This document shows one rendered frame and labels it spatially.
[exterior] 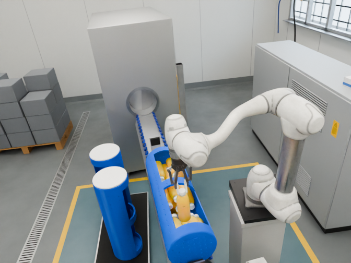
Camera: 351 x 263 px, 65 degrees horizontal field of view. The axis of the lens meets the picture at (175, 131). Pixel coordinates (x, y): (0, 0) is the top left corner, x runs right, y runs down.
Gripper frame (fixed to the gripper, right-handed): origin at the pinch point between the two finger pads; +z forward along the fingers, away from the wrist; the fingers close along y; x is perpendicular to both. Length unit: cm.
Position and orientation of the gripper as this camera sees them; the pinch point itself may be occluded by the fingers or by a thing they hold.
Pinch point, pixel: (181, 187)
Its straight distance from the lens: 144.9
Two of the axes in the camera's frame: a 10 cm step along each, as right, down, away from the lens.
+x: 2.3, 4.6, -8.6
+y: -9.7, 1.9, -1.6
